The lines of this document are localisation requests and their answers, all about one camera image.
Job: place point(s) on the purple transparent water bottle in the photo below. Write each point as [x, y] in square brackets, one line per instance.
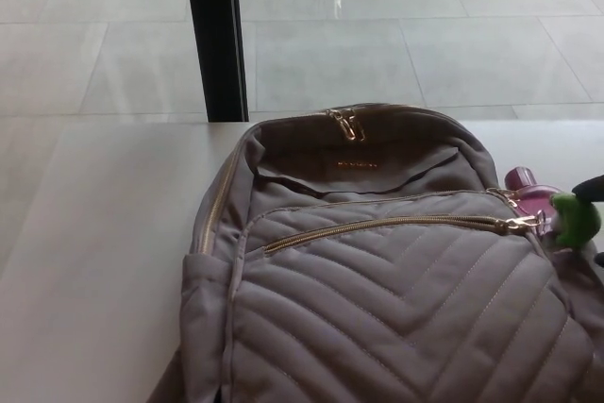
[524, 186]

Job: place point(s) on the black window frame post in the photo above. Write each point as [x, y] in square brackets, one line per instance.
[218, 35]

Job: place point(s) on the grey quilted backpack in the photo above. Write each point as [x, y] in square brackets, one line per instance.
[368, 299]

